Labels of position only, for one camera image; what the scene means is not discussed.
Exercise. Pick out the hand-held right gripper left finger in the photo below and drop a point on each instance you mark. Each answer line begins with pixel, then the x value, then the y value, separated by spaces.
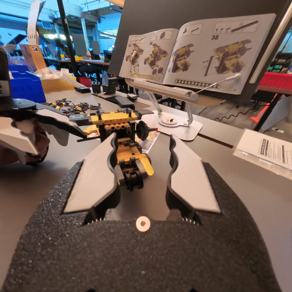
pixel 91 182

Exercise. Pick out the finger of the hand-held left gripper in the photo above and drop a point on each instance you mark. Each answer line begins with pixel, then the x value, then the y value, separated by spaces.
pixel 61 138
pixel 59 121

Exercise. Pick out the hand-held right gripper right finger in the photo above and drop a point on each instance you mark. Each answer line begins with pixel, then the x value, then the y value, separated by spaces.
pixel 194 182

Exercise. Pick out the dark grey axle rod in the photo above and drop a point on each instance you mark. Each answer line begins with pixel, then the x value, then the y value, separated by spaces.
pixel 89 139

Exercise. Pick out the yellow toy brick vehicle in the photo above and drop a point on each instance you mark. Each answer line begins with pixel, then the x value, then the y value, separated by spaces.
pixel 109 117

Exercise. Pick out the person's left hand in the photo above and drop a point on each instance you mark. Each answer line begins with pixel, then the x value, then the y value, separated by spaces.
pixel 43 142

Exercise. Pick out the pile of small brick parts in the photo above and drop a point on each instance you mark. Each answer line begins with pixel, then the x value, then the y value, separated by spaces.
pixel 73 107

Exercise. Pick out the blue plastic bin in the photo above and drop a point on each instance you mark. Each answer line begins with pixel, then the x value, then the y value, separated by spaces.
pixel 27 89

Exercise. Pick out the large yellow box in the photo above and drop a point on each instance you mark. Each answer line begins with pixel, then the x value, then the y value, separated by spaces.
pixel 54 85

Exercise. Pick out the small black case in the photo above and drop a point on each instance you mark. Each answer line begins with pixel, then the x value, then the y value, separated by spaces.
pixel 82 89

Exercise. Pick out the crumpled clear plastic bags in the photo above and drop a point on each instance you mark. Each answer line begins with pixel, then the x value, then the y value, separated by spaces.
pixel 54 73

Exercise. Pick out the black plastic holder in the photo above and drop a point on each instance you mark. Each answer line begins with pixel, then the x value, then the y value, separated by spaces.
pixel 95 87
pixel 109 85

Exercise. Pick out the white book stand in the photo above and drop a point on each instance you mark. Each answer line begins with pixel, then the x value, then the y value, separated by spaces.
pixel 182 131

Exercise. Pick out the printed cardboard toy box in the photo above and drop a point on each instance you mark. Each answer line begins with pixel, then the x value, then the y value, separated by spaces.
pixel 32 57

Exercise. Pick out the yellow sticker sheet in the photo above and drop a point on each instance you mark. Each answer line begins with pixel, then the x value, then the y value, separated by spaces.
pixel 149 141

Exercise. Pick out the long brown desk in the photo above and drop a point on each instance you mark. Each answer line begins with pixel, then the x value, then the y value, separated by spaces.
pixel 91 61

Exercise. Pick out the black flat device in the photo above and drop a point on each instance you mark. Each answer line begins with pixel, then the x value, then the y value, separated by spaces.
pixel 124 101

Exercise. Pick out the small silver device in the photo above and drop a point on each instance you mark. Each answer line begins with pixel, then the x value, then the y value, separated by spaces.
pixel 132 96

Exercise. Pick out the black metal pole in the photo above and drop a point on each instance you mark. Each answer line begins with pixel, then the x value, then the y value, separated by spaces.
pixel 68 41

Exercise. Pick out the printed paper sheet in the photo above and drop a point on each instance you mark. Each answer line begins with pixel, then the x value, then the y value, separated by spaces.
pixel 269 150

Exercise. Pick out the orange traffic cone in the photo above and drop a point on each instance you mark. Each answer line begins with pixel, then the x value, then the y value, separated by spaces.
pixel 260 114

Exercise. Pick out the open instruction booklet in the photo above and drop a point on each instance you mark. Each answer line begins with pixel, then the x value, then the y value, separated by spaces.
pixel 205 57

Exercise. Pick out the red covered table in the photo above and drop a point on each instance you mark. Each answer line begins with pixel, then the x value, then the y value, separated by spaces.
pixel 276 78

